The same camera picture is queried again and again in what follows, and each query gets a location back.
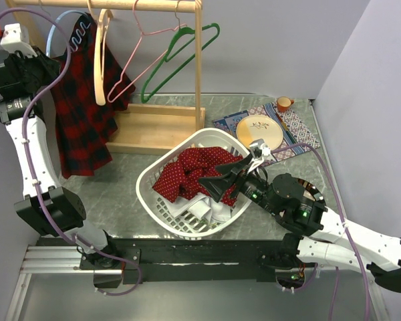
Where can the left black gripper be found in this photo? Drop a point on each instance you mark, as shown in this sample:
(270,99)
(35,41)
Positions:
(51,67)

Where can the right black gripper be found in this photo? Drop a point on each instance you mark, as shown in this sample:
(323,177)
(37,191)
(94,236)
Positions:
(216,184)

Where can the white cloth garment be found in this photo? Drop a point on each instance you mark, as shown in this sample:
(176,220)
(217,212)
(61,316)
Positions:
(201,207)

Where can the red polka dot garment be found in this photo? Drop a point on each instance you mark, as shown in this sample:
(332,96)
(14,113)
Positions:
(180,177)

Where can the red black plaid skirt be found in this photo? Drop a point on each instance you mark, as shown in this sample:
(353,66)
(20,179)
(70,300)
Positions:
(83,127)

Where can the light wooden hanger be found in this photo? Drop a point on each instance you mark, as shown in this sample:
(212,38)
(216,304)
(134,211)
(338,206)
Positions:
(102,24)

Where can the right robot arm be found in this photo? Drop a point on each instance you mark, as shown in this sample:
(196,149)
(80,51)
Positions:
(317,234)

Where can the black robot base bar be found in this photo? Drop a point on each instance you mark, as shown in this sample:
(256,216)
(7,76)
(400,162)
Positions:
(172,260)

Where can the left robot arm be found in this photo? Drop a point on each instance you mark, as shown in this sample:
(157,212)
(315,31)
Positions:
(46,206)

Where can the white laundry basket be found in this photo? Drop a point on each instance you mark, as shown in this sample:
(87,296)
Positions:
(186,226)

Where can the beige floral plate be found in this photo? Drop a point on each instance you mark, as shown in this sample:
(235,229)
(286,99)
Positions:
(257,127)

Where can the green chopstick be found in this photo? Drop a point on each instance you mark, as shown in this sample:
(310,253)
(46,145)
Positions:
(292,139)

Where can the dark rimmed plate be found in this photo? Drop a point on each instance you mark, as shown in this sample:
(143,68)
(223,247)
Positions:
(311,191)

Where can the orange cup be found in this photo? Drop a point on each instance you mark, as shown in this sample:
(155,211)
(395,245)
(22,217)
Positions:
(284,103)

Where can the wooden clothes rack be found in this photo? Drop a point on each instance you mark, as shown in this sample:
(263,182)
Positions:
(145,128)

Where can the aluminium rail frame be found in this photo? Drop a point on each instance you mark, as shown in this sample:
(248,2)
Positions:
(43,260)

